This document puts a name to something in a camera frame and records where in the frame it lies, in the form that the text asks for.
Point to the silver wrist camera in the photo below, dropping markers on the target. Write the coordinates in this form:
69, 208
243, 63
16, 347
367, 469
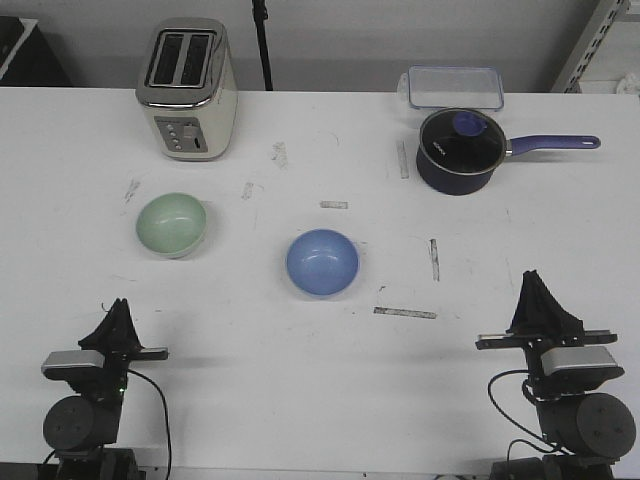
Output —
583, 364
62, 365

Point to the blue saucepan with handle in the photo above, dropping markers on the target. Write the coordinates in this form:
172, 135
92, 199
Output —
462, 184

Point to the cream and chrome toaster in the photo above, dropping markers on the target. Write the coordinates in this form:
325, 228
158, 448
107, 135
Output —
187, 89

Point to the grey metal shelf upright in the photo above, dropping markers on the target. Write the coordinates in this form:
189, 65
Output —
605, 51

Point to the glass pot lid blue knob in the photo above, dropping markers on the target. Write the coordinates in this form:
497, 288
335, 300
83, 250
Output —
462, 141

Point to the clear plastic food container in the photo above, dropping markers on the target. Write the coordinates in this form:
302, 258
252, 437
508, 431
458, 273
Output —
431, 87

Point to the green bowl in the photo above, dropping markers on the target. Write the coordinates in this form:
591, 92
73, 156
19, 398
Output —
172, 225

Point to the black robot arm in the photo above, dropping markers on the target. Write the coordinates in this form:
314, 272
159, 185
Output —
81, 429
583, 432

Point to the black tripod pole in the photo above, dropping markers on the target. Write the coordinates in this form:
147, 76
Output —
260, 15

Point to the blue bowl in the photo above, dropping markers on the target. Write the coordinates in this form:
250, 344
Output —
322, 262

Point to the white crumpled cloth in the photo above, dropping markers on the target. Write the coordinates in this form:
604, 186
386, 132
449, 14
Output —
629, 84

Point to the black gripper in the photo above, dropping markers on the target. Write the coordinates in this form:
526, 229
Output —
550, 317
103, 376

